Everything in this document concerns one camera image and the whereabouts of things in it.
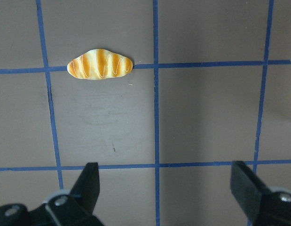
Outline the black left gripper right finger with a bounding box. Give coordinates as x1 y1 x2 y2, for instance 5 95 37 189
230 161 291 226

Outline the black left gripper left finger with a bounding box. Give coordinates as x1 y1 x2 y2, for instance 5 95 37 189
45 162 99 226

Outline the toy croissant bread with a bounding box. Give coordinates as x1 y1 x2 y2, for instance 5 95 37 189
67 49 134 80

